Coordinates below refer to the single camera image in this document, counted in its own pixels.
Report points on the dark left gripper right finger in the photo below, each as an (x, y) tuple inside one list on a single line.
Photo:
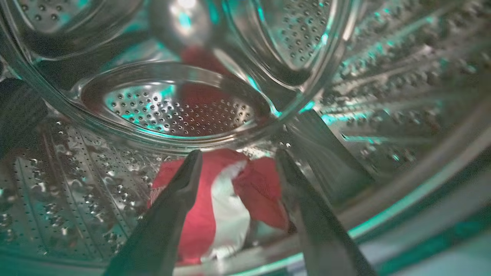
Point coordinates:
[(322, 237)]

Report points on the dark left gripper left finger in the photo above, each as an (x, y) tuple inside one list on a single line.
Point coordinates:
[(161, 230)]

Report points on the red and white garment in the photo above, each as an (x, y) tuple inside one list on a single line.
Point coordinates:
[(199, 222)]

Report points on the grey rubber door gasket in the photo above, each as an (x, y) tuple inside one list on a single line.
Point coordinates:
[(441, 260)]

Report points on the steel perforated washer drum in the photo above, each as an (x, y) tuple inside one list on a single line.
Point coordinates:
[(76, 191)]

